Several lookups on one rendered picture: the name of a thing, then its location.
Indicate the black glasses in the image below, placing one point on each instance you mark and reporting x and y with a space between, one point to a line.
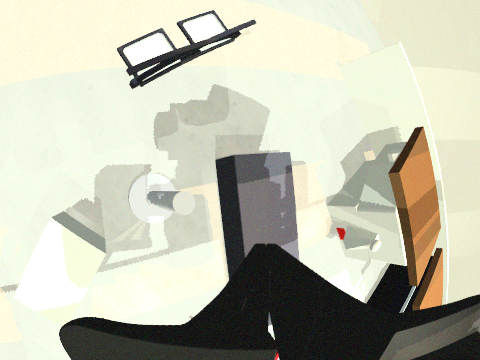
154 54

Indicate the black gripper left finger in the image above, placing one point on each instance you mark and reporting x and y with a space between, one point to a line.
234 326

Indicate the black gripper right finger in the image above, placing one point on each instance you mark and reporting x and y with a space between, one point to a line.
314 320

